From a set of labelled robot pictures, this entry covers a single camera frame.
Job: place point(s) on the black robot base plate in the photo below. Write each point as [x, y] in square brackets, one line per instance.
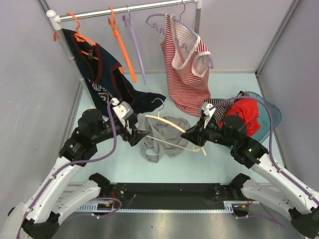
[172, 196]

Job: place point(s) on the lilac hanger with striped top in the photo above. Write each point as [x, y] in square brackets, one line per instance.
[198, 5]

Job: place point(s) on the orange hanger with navy top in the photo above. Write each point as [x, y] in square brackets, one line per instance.
[79, 37]

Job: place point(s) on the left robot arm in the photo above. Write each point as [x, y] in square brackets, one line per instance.
[41, 216]

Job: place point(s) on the grey tank top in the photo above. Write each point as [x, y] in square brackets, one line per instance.
[162, 140]

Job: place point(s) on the red garment in basket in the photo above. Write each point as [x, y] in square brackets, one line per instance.
[247, 110]

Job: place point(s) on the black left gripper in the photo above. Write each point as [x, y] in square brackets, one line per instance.
[136, 134]

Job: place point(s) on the empty lilac plastic hanger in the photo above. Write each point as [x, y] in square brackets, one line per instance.
[128, 24]

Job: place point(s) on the metal clothes rail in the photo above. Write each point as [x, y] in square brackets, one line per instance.
[56, 20]

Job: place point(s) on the red white striped tank top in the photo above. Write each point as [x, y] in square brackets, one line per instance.
[187, 61]

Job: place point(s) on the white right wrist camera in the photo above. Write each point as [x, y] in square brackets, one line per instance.
[207, 110]

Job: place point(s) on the navy blue tank top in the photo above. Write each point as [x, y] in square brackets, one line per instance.
[104, 80]

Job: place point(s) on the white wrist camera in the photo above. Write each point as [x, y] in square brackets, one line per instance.
[207, 110]
[122, 110]

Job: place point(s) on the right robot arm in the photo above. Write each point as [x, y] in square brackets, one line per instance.
[288, 196]

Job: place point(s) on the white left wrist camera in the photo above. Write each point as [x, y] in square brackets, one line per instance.
[122, 110]

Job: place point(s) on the black white striped garment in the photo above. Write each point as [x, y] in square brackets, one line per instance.
[220, 110]

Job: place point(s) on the teal translucent plastic basket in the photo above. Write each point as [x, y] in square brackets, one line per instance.
[269, 117]

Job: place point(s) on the empty orange plastic hanger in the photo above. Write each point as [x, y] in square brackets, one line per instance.
[112, 23]

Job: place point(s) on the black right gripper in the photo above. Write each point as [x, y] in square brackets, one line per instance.
[197, 134]

